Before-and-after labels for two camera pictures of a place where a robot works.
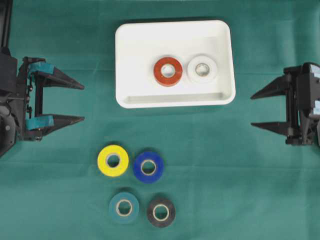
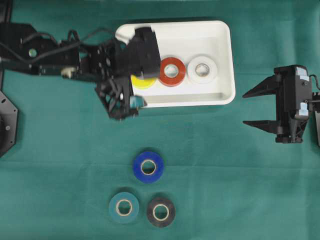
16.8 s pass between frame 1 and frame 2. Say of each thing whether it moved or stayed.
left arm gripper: moved
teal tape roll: stayed
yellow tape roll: moved
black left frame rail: stayed
